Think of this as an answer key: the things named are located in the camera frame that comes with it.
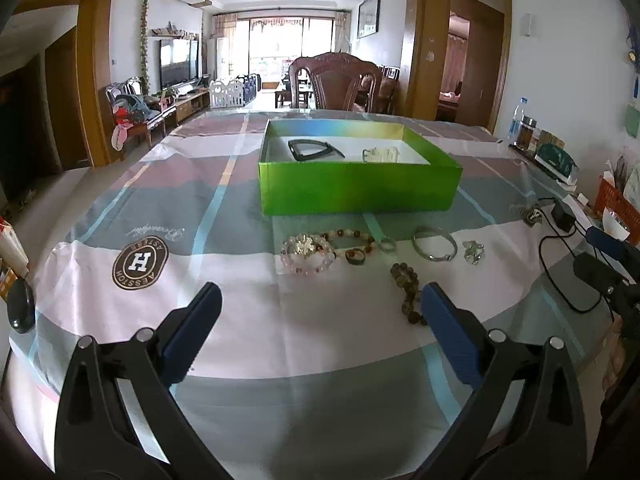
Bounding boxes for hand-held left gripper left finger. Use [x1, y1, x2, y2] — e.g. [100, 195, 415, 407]
[54, 281, 223, 480]

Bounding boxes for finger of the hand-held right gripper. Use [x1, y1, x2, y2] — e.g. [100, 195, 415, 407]
[572, 253, 640, 321]
[585, 226, 640, 263]

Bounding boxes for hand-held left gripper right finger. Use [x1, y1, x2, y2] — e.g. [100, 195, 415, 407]
[410, 281, 588, 480]

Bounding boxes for red and white bead bracelet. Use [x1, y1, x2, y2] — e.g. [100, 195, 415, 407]
[320, 229, 377, 256]

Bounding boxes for green cardboard box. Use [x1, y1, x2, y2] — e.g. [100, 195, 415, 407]
[257, 119, 463, 217]

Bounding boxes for orange plastic basket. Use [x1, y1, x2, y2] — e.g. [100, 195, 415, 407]
[594, 177, 640, 233]

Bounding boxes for silver bangle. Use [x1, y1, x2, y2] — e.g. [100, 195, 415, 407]
[412, 226, 458, 262]

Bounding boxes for silver brooch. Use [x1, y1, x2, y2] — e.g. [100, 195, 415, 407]
[461, 240, 486, 266]

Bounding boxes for green and white case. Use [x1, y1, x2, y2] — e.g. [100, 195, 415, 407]
[534, 142, 581, 181]

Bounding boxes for glass jar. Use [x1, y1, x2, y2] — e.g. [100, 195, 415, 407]
[517, 116, 541, 151]

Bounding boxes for plastic water bottle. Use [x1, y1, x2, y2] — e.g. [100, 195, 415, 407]
[508, 97, 528, 146]

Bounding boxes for black oval object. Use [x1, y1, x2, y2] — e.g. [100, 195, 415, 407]
[7, 277, 37, 335]

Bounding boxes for orange and white packet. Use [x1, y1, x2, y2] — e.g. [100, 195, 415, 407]
[0, 217, 31, 281]

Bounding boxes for wooden television cabinet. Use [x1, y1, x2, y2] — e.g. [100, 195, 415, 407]
[150, 85, 211, 126]

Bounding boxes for chair piled with clothes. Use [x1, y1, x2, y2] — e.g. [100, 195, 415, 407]
[105, 77, 168, 161]

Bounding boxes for white baby playpen fence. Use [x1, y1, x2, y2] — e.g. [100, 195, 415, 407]
[209, 74, 263, 110]

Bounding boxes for television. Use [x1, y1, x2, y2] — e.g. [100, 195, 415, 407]
[159, 39, 200, 90]

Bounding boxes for white standing air conditioner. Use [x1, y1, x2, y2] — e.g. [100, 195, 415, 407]
[209, 37, 226, 83]

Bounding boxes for carved wooden chair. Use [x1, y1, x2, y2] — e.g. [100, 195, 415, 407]
[289, 52, 383, 113]

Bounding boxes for green vine garland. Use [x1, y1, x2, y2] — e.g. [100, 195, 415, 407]
[140, 0, 152, 96]

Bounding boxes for black power adapter with cable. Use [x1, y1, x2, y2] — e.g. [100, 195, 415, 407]
[537, 232, 616, 313]

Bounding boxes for dark brown bead bracelet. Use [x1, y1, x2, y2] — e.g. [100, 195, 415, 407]
[390, 261, 430, 326]

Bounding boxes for pink bead bracelet with flower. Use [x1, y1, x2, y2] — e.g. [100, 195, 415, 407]
[280, 232, 338, 276]

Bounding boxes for medals on lanyards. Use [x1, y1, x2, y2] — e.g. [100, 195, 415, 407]
[624, 10, 640, 101]

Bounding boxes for black band bracelet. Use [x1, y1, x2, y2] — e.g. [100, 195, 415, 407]
[288, 138, 347, 162]

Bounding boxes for framed wall picture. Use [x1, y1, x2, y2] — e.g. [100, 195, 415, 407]
[356, 0, 382, 39]

